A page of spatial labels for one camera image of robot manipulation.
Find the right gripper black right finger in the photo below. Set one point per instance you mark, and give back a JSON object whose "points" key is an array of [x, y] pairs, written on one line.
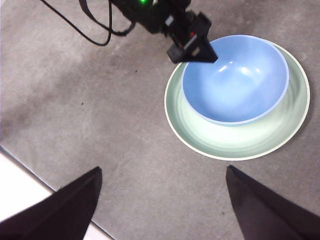
{"points": [[270, 215]]}

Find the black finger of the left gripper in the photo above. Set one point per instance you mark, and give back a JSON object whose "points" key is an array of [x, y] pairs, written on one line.
{"points": [[178, 55], [202, 53]]}

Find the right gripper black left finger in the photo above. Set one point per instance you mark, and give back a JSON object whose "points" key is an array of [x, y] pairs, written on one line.
{"points": [[62, 215]]}

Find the blue bowl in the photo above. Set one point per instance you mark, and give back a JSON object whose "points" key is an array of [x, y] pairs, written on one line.
{"points": [[237, 87]]}

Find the green plate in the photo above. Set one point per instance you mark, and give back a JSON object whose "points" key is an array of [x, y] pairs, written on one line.
{"points": [[225, 142]]}

